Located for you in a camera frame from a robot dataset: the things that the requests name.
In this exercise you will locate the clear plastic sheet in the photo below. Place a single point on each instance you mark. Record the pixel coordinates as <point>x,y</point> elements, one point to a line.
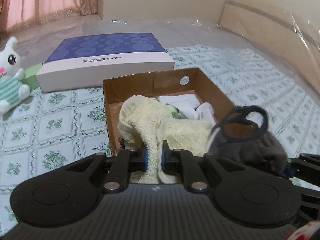
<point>200,32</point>

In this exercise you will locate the beige bed headboard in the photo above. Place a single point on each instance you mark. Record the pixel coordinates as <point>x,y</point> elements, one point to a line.
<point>275,30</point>

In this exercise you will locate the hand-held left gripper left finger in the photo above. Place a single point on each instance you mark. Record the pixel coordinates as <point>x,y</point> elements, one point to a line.
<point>146,160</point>

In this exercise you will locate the green floral tablecloth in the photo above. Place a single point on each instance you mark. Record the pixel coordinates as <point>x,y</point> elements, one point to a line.
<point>62,130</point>

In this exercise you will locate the red and white cloth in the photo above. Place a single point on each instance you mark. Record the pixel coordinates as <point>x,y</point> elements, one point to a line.
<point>310,232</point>

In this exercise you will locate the blue and white flat box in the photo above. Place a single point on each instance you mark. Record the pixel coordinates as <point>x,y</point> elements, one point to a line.
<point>105,47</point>

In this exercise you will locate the light green cloth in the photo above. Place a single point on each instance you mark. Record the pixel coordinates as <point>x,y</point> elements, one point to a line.
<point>175,112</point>

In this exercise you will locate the white plush cat toy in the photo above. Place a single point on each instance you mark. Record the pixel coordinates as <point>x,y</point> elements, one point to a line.
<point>10,90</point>

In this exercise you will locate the white towel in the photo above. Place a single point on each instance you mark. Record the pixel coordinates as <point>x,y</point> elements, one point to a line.
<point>180,102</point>

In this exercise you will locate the dark grey cloth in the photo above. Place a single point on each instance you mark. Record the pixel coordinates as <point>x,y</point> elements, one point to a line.
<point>250,147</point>

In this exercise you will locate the pink curtain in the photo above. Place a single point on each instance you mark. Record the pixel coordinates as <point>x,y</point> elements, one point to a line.
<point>50,0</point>

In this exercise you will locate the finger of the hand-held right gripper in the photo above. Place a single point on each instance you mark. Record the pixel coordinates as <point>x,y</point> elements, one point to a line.
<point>288,170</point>
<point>310,158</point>

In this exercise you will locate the pale yellow towel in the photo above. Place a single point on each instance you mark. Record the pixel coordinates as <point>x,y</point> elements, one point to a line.
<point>145,120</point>

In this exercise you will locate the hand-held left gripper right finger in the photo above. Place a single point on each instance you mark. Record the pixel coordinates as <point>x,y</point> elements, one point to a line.
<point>165,160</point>

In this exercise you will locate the light green box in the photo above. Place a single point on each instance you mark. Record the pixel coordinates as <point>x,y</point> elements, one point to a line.
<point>32,73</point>

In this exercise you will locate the brown cardboard box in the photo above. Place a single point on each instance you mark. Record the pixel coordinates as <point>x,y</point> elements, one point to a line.
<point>150,85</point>

